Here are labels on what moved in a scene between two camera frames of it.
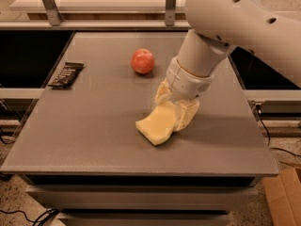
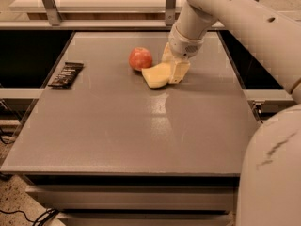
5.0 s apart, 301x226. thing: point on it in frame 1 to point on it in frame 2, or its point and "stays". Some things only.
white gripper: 187,81 to 184,46
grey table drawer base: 144,200 stays
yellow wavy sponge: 159,125 to 157,75
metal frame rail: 55,22 stays
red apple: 143,61 stays
